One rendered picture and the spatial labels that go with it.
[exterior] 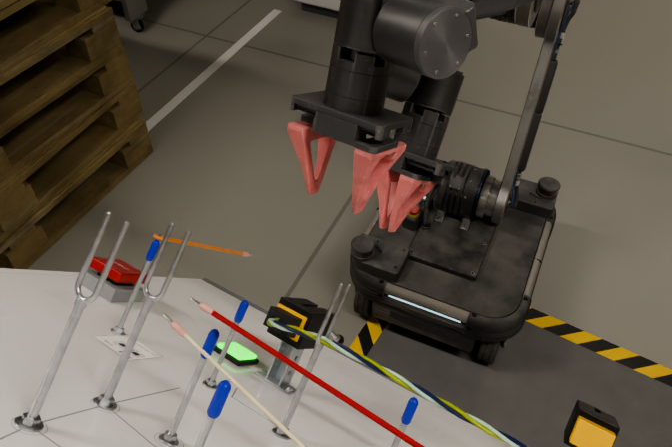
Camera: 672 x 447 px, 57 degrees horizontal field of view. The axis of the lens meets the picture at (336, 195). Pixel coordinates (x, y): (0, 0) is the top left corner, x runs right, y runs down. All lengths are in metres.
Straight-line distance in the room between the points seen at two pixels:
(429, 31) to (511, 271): 1.47
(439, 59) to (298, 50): 2.78
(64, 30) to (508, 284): 1.61
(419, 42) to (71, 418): 0.36
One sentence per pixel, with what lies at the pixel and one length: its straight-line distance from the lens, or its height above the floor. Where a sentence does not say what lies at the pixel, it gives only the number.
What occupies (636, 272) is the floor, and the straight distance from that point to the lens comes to 2.38.
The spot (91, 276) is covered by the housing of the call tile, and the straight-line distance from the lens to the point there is 0.77.
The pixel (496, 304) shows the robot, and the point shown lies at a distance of 1.83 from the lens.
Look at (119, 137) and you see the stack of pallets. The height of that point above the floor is 0.16.
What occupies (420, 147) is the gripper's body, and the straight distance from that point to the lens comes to 0.73.
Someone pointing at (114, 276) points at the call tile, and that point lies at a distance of 0.75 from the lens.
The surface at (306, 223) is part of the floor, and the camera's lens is 2.30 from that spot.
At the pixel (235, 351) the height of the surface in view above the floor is 1.08.
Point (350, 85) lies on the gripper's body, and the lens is 0.56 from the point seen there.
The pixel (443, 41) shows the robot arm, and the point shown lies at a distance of 0.51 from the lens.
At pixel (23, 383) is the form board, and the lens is 0.50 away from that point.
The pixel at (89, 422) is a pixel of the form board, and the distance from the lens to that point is 0.48.
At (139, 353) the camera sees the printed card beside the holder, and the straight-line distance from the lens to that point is 0.63.
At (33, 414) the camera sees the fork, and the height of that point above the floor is 1.30.
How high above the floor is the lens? 1.67
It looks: 44 degrees down
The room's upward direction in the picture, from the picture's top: straight up
